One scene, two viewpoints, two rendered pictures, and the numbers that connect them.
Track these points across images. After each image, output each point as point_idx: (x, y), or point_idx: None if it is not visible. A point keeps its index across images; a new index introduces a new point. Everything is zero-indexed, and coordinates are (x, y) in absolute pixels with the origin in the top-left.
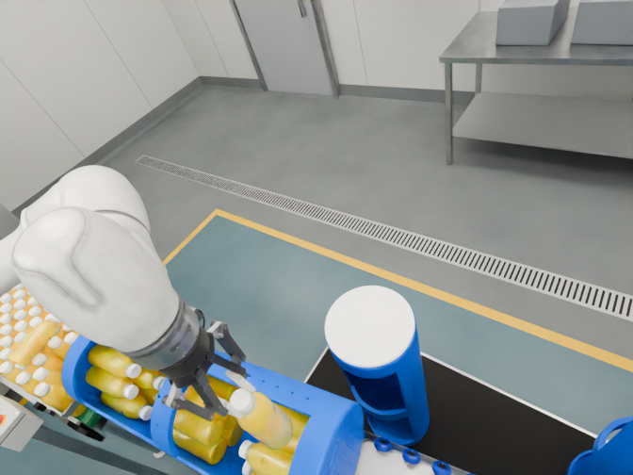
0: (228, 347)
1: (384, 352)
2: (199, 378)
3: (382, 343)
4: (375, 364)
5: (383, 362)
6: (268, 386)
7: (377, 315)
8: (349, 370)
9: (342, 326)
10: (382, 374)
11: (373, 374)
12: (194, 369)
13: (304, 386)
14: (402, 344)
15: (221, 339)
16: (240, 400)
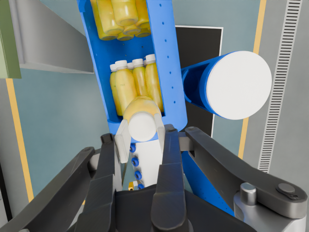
0: (209, 175)
1: (223, 108)
2: None
3: (228, 104)
4: (213, 107)
5: (216, 111)
6: (166, 66)
7: (247, 89)
8: (201, 88)
9: (230, 70)
10: (207, 107)
11: (205, 103)
12: None
13: (180, 88)
14: (232, 116)
15: (229, 195)
16: (142, 130)
